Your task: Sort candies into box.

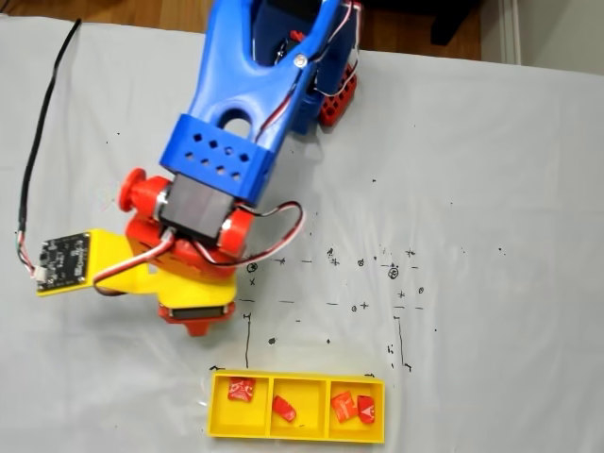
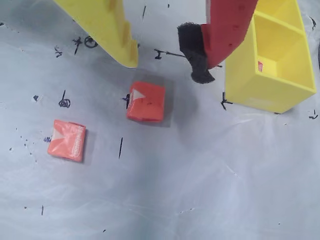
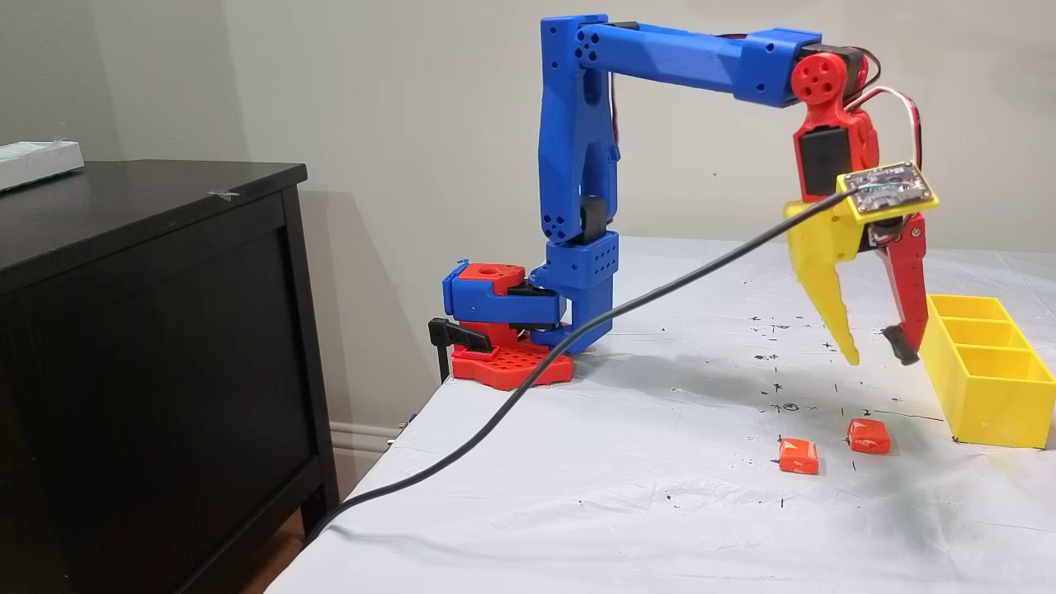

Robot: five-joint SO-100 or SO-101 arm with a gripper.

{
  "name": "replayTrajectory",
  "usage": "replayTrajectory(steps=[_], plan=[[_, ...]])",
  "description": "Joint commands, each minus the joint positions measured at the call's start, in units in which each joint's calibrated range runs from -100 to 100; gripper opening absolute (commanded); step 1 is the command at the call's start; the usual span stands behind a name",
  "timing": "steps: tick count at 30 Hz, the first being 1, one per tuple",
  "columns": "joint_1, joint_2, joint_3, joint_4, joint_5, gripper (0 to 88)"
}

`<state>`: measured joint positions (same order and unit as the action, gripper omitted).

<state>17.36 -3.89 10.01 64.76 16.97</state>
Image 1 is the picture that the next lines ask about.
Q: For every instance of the red Starburst candy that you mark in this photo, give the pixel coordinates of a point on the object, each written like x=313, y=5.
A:
x=366, y=410
x=241, y=390
x=284, y=408

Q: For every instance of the orange Starburst candy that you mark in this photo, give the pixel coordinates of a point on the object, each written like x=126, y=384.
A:
x=343, y=407

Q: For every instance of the yellow three-compartment box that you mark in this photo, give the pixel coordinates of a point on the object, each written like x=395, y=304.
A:
x=240, y=420

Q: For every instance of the white marked table cloth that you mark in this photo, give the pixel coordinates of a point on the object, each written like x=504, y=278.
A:
x=472, y=189

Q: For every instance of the white baseboard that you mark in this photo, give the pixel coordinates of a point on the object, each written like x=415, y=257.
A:
x=512, y=28

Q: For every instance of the camera board on yellow bracket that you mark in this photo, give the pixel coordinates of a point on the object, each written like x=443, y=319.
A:
x=63, y=264

